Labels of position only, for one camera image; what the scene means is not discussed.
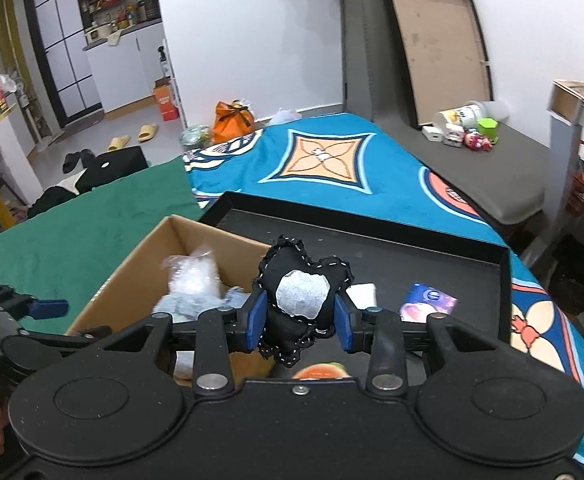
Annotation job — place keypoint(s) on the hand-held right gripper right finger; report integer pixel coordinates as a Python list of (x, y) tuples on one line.
[(346, 322)]

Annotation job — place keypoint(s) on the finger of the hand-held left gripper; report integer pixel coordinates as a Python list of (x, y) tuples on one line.
[(49, 308), (47, 346)]

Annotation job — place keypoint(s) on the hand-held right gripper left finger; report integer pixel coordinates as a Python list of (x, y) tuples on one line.
[(256, 320)]

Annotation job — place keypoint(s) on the white soft lump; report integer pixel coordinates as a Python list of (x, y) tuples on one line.
[(363, 293)]

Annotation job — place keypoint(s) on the watermelon slice toy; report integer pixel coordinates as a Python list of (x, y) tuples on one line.
[(319, 371)]

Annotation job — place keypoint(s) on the light grey fluffy plush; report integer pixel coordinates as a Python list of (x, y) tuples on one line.
[(192, 309)]

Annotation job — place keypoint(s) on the black heart cushion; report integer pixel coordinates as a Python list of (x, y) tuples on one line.
[(297, 265)]

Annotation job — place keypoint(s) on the black shallow tray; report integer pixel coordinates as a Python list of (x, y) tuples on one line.
[(372, 250)]

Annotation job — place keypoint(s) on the clear bag of white stuffing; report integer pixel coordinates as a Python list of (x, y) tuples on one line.
[(192, 272)]

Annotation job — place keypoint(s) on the blue snack packet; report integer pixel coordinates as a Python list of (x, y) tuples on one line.
[(427, 305)]

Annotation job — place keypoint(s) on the brown cardboard box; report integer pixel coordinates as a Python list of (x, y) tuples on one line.
[(139, 280)]

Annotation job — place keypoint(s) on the green blanket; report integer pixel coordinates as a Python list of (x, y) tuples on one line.
[(97, 220)]

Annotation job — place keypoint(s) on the black clothes heap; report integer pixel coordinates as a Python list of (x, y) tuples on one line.
[(52, 202)]

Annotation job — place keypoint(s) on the blue printed blanket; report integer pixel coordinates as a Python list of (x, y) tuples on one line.
[(397, 185)]

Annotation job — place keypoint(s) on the black slipper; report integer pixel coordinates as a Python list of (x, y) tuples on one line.
[(71, 162), (86, 156)]

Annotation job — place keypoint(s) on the black dice stool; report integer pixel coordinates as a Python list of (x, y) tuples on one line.
[(117, 167)]

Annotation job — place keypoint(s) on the yellow slipper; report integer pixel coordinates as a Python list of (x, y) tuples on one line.
[(119, 143), (148, 133)]

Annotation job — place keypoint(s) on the clear bag of greens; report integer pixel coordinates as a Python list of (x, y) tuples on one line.
[(196, 139)]

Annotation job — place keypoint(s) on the orange bag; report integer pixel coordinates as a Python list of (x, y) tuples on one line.
[(233, 122)]

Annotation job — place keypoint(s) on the white plastic bag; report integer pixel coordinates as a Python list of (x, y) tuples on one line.
[(285, 117)]

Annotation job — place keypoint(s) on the white charger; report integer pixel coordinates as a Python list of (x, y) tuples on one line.
[(433, 134)]

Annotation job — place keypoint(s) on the small white box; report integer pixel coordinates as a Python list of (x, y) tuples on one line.
[(454, 136)]

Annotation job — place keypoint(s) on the small red toys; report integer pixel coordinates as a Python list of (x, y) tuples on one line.
[(479, 141)]

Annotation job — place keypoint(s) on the orange carton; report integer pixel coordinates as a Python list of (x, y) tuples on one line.
[(166, 100)]

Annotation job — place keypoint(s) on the green hexagonal container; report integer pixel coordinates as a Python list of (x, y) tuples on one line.
[(487, 129)]

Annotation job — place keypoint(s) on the white narrow rack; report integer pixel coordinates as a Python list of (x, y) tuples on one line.
[(172, 90)]

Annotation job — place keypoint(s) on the white kitchen cabinet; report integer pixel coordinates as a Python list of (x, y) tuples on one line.
[(122, 70)]

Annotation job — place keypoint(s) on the black framed sliding door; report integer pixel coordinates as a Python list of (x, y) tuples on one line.
[(57, 50)]

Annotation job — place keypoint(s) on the grey desk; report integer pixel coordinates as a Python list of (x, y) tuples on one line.
[(564, 160)]

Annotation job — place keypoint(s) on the black box lid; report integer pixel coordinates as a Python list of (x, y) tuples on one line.
[(442, 50)]

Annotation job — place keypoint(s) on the row of kitchen jars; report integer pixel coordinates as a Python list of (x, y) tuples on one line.
[(122, 17)]

